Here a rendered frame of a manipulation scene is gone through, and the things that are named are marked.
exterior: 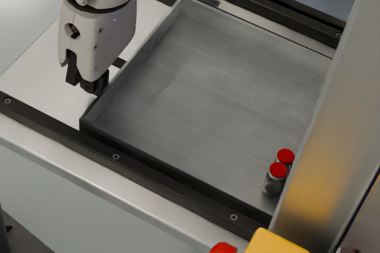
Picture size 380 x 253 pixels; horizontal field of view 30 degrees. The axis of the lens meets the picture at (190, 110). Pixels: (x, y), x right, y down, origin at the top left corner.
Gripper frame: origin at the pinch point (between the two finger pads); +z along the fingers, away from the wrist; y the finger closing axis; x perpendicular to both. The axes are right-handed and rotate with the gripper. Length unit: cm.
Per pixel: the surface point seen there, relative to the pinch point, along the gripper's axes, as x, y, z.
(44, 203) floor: 28, 25, 93
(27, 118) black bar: 4.3, -7.9, 2.5
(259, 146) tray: -21.4, 4.6, 3.2
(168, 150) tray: -12.0, -2.0, 3.6
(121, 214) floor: 10, 32, 92
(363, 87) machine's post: -29.3, -12.6, -31.4
